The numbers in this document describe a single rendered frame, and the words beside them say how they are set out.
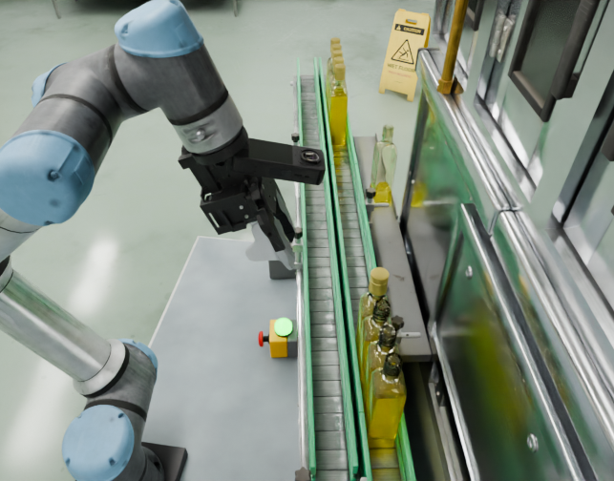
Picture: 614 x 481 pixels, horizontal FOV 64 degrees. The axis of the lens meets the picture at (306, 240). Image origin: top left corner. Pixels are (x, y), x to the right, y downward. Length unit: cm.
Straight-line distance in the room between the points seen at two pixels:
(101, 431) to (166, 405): 32
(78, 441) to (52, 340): 18
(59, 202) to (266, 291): 103
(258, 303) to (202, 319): 16
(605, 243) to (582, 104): 15
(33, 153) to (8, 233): 11
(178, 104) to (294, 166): 15
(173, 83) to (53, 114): 12
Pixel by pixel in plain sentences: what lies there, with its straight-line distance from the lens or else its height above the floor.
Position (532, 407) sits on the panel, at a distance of 67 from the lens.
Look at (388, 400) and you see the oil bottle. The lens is 89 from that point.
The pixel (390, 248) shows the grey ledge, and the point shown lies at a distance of 140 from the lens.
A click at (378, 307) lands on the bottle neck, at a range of 90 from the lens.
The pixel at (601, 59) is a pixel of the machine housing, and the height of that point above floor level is 163.
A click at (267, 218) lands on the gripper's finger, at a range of 61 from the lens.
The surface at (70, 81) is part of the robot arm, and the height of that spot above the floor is 162.
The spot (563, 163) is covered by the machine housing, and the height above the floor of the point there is 152.
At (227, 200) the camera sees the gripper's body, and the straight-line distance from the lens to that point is 61.
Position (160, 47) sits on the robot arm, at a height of 164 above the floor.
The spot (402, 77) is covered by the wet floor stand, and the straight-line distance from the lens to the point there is 410.
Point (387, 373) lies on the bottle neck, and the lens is 85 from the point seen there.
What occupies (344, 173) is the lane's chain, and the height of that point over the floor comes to 88.
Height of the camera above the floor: 183
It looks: 43 degrees down
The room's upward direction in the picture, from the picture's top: straight up
